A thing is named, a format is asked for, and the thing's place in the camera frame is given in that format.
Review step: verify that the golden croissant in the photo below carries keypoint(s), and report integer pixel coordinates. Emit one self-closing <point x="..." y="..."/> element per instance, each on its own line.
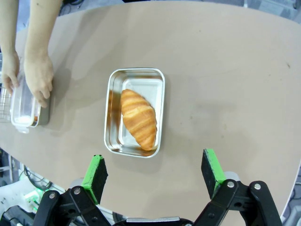
<point x="35" y="118"/>
<point x="138" y="117"/>

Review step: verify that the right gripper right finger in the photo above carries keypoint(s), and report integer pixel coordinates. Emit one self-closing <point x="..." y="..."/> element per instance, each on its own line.
<point x="212" y="171"/>

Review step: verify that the person's left forearm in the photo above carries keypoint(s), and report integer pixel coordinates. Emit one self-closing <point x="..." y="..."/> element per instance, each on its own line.
<point x="40" y="26"/>

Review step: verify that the person's right forearm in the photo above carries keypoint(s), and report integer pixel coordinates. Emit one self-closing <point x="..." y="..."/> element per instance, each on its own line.
<point x="8" y="26"/>

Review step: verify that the person's left hand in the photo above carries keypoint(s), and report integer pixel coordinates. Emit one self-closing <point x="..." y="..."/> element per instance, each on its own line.
<point x="38" y="75"/>

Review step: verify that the clear plastic lidded container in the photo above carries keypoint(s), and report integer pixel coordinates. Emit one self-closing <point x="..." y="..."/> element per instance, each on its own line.
<point x="22" y="108"/>

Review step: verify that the rectangular steel container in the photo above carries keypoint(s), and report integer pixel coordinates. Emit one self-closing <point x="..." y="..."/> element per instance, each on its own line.
<point x="113" y="131"/>

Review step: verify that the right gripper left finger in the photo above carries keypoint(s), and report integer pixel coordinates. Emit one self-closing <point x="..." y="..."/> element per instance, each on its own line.
<point x="94" y="179"/>

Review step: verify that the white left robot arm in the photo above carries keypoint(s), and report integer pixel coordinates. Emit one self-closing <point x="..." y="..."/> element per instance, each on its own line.
<point x="14" y="195"/>

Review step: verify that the person's right hand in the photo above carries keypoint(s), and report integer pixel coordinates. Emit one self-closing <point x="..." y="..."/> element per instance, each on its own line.
<point x="10" y="68"/>

